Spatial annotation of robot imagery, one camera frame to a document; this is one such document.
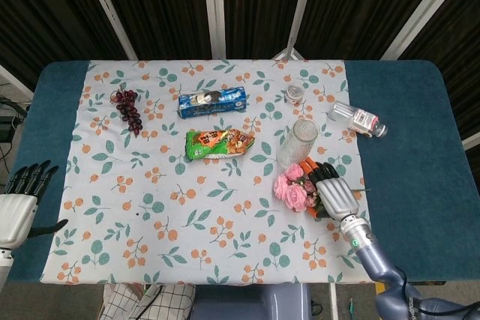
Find grey plastic stool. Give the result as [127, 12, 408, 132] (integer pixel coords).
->
[190, 283, 312, 320]

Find floral print tablecloth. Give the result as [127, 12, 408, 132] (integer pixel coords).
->
[39, 59, 372, 286]

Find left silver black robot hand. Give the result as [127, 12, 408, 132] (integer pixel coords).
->
[0, 160, 70, 250]

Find green snack bag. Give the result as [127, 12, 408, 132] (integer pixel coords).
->
[184, 128, 257, 161]

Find dark purple grape bunch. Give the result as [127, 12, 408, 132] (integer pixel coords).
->
[109, 89, 144, 135]

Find black electronic device with cables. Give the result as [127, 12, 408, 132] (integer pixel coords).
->
[0, 97, 29, 145]

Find textured clear glass vase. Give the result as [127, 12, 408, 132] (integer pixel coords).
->
[276, 118, 320, 169]

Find white black chequered bag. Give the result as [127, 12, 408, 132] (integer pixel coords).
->
[97, 283, 196, 320]

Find blue cookie box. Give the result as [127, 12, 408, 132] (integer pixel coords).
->
[177, 86, 248, 120]

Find teal table cover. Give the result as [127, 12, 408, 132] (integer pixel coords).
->
[6, 59, 480, 286]

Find dark folding screen white frames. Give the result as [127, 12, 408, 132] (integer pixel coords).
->
[0, 0, 480, 148]

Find clear plastic bottle white label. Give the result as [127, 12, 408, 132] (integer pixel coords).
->
[328, 100, 389, 138]

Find pink artificial flower bouquet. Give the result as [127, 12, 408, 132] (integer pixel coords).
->
[273, 163, 372, 220]

